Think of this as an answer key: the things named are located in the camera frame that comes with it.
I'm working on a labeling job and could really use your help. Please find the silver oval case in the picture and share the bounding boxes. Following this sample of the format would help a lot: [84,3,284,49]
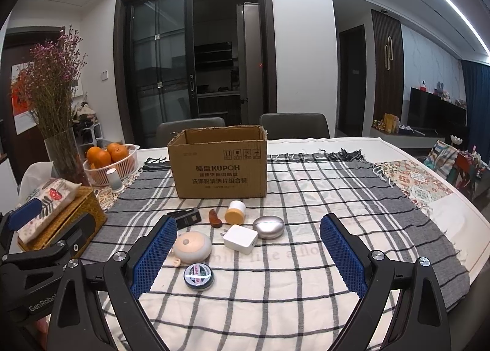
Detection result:
[253,215,285,240]

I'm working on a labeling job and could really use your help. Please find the small black device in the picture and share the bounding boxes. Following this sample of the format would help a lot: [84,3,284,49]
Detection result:
[166,208,201,227]

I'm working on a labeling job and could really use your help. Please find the low white television cabinet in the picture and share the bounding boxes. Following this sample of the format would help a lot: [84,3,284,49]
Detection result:
[369,125,447,148]

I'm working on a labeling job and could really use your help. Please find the white charger plug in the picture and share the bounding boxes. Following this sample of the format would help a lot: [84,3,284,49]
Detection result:
[220,224,258,254]

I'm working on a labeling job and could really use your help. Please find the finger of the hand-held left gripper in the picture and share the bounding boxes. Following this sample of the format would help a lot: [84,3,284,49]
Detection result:
[0,198,43,260]
[0,213,97,280]

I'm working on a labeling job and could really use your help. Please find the slatted cabinet with gold handles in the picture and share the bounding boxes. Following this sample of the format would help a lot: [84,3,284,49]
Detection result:
[371,9,404,125]

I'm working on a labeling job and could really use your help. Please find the silver refrigerator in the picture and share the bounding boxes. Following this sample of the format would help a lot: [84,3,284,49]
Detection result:
[235,2,266,125]

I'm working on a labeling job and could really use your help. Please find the black television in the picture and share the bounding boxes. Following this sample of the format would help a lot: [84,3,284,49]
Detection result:
[406,87,468,133]

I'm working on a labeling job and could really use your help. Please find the dried purple flowers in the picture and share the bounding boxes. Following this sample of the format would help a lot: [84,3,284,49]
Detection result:
[13,25,88,141]

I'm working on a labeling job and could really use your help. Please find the red and white wall poster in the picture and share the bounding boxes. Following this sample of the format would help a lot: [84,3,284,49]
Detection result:
[11,62,39,133]

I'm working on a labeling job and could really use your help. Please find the grey dining chair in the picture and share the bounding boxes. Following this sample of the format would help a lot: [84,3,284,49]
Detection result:
[156,117,226,148]
[259,113,330,141]

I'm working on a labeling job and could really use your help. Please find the dark interior door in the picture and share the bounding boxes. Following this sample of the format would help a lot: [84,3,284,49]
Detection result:
[339,27,368,137]

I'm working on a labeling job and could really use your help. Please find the blue curtain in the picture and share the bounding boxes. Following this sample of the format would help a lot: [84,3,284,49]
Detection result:
[460,60,490,168]

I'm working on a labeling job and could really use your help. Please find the brown cardboard box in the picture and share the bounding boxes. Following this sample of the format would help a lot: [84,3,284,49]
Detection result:
[167,125,268,199]

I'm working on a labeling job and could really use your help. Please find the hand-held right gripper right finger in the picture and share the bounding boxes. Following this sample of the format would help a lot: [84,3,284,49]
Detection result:
[319,214,452,351]

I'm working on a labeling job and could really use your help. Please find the yellow wicker box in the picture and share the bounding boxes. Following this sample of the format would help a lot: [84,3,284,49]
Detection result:
[17,186,108,252]

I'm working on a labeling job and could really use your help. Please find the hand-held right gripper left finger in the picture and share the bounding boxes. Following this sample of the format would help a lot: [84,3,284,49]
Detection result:
[47,215,179,351]

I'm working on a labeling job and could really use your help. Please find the white shoe rack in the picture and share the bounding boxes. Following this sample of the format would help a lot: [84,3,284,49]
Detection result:
[73,100,102,145]

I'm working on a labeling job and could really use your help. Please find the grey white plaid cloth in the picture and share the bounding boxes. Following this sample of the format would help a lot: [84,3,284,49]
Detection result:
[82,150,471,351]

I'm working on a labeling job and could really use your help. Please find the floral fabric tissue cover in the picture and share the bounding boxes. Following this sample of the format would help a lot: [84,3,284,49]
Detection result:
[17,178,83,242]

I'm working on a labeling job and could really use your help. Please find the white cylinder with orange base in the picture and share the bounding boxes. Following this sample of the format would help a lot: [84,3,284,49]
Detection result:
[224,200,246,225]

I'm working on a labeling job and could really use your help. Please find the beige round night light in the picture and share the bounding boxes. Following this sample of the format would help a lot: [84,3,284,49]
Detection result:
[172,231,212,267]

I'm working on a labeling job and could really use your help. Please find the dark framed sliding glass door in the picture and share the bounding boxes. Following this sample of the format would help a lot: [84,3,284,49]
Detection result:
[115,0,277,145]

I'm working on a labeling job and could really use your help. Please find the black range hood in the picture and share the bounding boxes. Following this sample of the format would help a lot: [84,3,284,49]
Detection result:
[194,42,233,68]

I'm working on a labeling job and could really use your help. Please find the colourful striped cloth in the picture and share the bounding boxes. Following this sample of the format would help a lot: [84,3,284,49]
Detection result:
[424,139,488,198]

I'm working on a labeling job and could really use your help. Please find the white plastic fruit basket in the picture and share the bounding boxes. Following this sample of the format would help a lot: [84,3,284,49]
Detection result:
[83,144,139,187]

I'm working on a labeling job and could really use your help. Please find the round tin with dark lid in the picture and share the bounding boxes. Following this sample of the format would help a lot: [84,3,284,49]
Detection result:
[183,264,215,291]

